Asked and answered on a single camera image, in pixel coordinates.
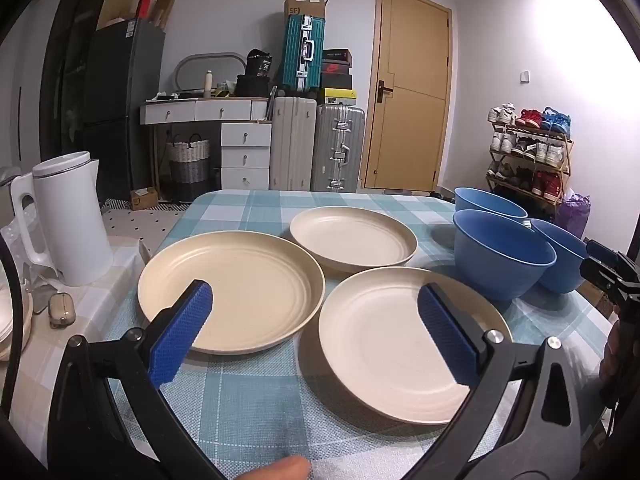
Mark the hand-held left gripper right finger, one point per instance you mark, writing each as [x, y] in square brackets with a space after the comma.
[447, 340]

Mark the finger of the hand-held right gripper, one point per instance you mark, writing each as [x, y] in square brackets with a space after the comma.
[600, 274]
[602, 251]

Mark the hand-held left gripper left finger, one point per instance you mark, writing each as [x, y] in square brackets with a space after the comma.
[182, 330]

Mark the blue bowl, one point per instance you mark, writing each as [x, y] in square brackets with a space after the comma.
[487, 202]
[500, 245]
[562, 260]

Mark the cream round plate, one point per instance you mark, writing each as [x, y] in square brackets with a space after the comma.
[240, 280]
[350, 235]
[380, 330]

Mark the person's right hand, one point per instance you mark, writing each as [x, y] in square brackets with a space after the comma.
[611, 365]

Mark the person's left hand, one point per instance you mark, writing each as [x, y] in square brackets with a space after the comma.
[275, 470]

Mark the purple bag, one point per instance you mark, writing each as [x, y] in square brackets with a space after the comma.
[574, 215]

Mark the wooden shoe rack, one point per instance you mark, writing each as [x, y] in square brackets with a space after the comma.
[567, 160]

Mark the teal checked tablecloth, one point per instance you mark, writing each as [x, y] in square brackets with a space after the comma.
[240, 410]

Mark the white dotted mat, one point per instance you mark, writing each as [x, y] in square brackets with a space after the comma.
[140, 225]

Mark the beige earbuds case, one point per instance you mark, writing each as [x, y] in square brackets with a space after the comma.
[61, 310]

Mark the black white patterned rug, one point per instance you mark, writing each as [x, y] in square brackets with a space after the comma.
[170, 205]

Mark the small cardboard box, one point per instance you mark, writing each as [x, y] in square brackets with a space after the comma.
[144, 199]

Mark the row of assorted sneakers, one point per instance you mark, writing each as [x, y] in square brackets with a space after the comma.
[530, 120]

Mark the white electric kettle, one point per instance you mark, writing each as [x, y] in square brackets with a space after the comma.
[70, 220]

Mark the woven laundry basket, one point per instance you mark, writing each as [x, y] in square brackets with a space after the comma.
[189, 165]

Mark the white drawer cabinet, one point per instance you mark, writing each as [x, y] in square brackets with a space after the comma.
[245, 155]

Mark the beige suitcase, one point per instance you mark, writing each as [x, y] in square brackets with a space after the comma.
[292, 145]

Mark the silver suitcase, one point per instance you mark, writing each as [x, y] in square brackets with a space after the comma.
[337, 150]

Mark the white dressing table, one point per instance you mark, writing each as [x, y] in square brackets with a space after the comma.
[200, 109]

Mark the white bottle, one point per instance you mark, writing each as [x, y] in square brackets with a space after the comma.
[207, 85]

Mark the dark grey fridge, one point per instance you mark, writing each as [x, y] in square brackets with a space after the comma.
[120, 85]

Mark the wooden door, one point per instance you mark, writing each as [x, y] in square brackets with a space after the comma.
[410, 85]

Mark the yellow shoe box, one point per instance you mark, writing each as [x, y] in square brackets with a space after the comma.
[340, 97]

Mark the oval grey mirror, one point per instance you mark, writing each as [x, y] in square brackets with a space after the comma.
[182, 62]

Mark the black bag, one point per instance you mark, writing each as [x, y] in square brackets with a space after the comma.
[257, 62]

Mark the plain black shoe box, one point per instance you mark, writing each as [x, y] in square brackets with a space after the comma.
[336, 82]

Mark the red and black shoe box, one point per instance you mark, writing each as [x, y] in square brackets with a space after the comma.
[336, 68]

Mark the dark glass cabinet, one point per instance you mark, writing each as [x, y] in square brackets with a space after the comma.
[65, 60]

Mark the teal suitcase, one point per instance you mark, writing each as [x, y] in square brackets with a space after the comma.
[302, 55]

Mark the brown cardboard box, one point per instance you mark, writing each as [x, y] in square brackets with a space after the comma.
[164, 10]

